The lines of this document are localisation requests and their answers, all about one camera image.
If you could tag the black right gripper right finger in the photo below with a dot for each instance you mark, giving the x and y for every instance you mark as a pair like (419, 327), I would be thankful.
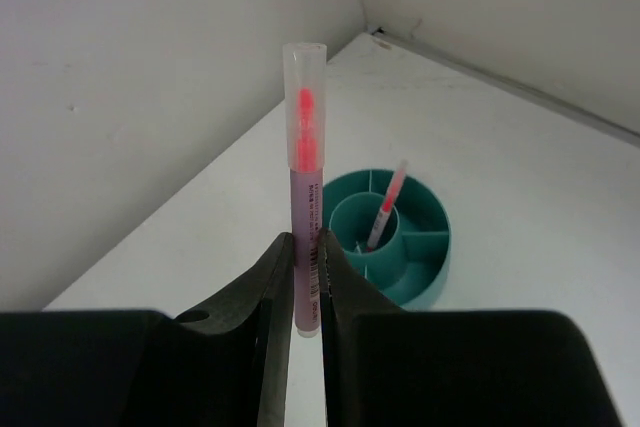
(367, 358)

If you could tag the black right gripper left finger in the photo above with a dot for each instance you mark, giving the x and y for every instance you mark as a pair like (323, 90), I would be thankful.
(237, 366)

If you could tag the thin pink pen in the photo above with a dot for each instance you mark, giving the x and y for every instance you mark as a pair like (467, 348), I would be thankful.
(384, 212)

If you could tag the pink highlighter clear cap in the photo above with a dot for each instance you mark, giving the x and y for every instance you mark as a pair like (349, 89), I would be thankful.
(305, 100)

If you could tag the teal round desk organizer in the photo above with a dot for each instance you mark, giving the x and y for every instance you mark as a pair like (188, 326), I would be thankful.
(411, 261)

